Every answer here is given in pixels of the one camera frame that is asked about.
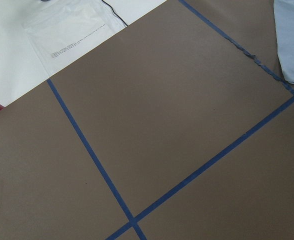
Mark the light blue t-shirt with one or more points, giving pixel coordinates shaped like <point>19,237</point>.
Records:
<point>284,25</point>

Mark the clear plastic bag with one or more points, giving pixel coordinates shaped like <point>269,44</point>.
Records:
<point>65,30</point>

